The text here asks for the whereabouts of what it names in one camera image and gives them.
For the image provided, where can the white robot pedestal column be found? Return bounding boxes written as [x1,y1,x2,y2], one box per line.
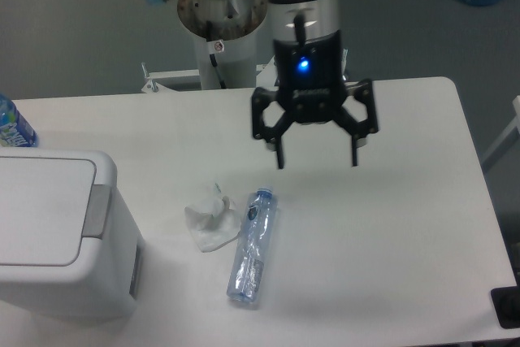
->
[193,33,257,90]

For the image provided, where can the black device at table edge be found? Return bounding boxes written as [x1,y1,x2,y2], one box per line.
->
[491,286,519,329]

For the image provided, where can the white frame at right edge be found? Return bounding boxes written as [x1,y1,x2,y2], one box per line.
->
[481,96,519,174]

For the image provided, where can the white push-lid trash can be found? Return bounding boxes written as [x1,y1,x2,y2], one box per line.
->
[1,148,145,318]

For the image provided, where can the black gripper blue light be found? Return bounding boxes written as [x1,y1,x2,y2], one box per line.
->
[250,32,379,169]

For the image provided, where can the empty clear plastic bottle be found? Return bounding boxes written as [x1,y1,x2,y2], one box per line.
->
[226,186,278,307]

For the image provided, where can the blue labelled water bottle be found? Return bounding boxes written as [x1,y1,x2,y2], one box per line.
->
[1,94,39,147]

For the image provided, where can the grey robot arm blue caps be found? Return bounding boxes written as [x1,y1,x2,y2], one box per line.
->
[147,0,379,166]

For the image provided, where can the black cable on pedestal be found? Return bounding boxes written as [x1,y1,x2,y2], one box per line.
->
[205,20,228,90]

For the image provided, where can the crumpled white tissue wrapper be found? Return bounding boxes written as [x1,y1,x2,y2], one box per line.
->
[184,182,241,253]

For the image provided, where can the white pedestal base frame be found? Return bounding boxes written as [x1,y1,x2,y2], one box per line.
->
[140,48,350,94]

